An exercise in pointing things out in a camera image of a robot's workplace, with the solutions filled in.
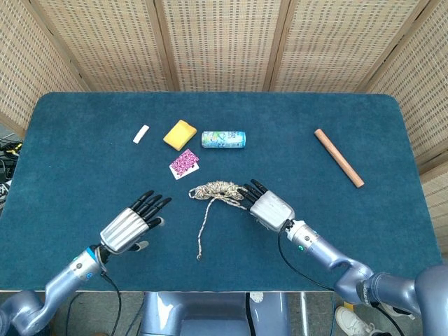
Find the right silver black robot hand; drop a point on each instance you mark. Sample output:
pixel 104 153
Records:
pixel 271 208

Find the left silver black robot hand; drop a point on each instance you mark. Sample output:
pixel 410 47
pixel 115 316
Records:
pixel 122 229

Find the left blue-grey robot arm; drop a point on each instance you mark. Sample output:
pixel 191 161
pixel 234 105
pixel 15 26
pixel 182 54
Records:
pixel 63 280

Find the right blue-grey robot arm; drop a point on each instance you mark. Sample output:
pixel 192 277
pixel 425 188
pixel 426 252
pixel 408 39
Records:
pixel 322 248

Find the white face-up playing card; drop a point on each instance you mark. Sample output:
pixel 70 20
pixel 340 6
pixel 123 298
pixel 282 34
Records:
pixel 176 176

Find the blue velvet tablecloth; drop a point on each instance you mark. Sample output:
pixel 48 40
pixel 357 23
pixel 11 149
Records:
pixel 87 157

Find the light blue printed drink can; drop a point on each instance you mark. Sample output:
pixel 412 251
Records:
pixel 224 140

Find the wooden round rod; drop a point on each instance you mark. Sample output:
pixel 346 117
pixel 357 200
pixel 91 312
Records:
pixel 337 157

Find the pink patterned playing card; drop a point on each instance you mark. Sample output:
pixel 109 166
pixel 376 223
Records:
pixel 183 161

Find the small white flat strip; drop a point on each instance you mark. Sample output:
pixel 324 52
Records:
pixel 141 134

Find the yellow sponge block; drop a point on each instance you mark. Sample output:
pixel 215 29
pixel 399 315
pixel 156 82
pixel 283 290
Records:
pixel 178 136

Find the blue-grey robot torso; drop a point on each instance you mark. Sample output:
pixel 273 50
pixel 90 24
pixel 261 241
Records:
pixel 210 315

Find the white sneaker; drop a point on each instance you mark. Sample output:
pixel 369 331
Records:
pixel 350 322

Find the woven rattan folding screen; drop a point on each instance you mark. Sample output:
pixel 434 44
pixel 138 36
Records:
pixel 224 42

